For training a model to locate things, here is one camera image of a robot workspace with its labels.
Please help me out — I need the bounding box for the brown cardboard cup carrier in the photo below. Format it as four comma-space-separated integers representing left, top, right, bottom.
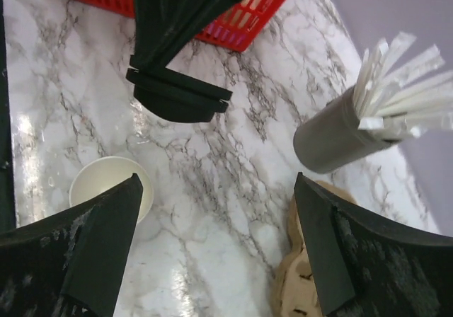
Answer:
270, 178, 357, 316

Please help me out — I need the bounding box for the white wrapped straws bunch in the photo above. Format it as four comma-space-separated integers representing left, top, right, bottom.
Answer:
352, 32, 452, 141

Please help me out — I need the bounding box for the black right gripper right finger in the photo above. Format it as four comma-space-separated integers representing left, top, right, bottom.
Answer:
294, 173, 452, 316

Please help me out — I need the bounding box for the brown paper coffee cup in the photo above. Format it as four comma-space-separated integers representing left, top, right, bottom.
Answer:
69, 156, 154, 224

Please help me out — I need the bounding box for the red plastic shopping basket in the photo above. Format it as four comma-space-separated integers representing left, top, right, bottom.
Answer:
75, 0, 286, 52

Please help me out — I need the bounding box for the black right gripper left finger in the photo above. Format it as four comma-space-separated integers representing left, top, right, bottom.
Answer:
1, 173, 143, 316

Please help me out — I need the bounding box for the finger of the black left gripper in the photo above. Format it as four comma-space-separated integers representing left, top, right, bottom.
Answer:
130, 0, 242, 72

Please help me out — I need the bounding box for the grey straw holder can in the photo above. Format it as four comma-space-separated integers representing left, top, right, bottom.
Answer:
293, 87, 400, 174

